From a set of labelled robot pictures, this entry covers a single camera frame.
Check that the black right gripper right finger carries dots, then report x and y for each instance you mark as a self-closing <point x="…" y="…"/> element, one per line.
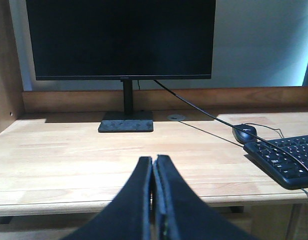
<point x="181" y="214"/>

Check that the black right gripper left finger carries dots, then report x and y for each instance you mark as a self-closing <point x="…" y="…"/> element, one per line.
<point x="128" y="215"/>

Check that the wooden desk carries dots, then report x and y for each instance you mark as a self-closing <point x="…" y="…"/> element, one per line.
<point x="56" y="170"/>

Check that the black computer mouse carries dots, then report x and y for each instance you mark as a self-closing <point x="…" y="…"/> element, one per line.
<point x="244" y="133"/>

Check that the black keyboard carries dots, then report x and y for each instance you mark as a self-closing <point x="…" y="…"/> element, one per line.
<point x="285" y="160"/>

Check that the black computer monitor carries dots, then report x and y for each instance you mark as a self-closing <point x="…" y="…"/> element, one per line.
<point x="125" y="41"/>

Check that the grey desk cable grommet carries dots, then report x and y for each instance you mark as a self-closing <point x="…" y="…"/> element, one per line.
<point x="175" y="117"/>

